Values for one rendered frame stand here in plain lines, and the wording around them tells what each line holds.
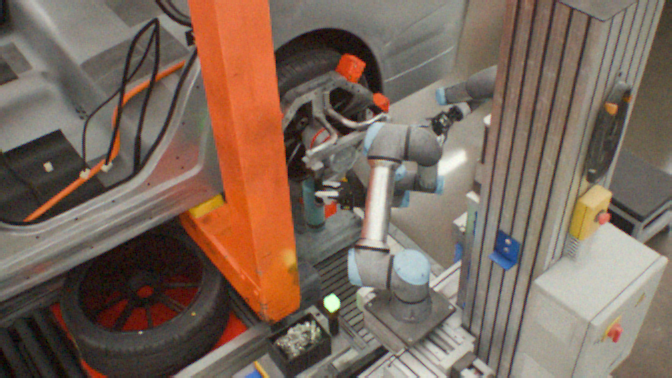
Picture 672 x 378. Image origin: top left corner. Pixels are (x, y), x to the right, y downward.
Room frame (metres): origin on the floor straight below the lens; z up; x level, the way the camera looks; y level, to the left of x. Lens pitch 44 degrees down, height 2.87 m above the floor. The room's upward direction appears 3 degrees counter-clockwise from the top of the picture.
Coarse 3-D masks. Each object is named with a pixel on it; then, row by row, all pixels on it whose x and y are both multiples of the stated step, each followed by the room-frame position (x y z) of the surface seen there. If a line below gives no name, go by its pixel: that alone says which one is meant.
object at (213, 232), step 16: (224, 208) 2.19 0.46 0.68; (192, 224) 2.14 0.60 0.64; (208, 224) 2.10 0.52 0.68; (224, 224) 2.09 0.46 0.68; (208, 240) 2.03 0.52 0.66; (224, 240) 1.95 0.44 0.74; (208, 256) 2.06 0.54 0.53; (224, 256) 1.93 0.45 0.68; (224, 272) 1.95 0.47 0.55; (240, 288) 1.85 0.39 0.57
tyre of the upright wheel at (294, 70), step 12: (300, 36) 2.70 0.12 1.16; (288, 48) 2.58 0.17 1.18; (300, 48) 2.58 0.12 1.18; (312, 48) 2.59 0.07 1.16; (324, 48) 2.63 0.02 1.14; (276, 60) 2.50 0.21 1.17; (288, 60) 2.50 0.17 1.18; (300, 60) 2.49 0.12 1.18; (312, 60) 2.49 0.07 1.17; (324, 60) 2.51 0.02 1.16; (336, 60) 2.54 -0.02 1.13; (276, 72) 2.44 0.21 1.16; (288, 72) 2.43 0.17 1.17; (300, 72) 2.44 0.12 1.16; (312, 72) 2.47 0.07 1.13; (324, 72) 2.50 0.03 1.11; (288, 84) 2.40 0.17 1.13; (300, 180) 2.41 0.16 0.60
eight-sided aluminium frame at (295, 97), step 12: (336, 72) 2.49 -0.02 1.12; (312, 84) 2.42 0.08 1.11; (324, 84) 2.40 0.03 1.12; (336, 84) 2.43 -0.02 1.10; (348, 84) 2.47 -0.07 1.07; (360, 84) 2.58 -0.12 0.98; (288, 96) 2.35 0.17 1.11; (300, 96) 2.33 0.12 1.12; (312, 96) 2.36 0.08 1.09; (372, 96) 2.53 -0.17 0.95; (288, 108) 2.31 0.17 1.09; (288, 120) 2.30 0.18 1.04; (360, 120) 2.55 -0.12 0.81; (360, 144) 2.50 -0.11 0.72; (348, 168) 2.46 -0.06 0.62; (288, 180) 2.34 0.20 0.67; (324, 180) 2.39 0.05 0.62; (336, 180) 2.42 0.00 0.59; (300, 192) 2.31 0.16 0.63
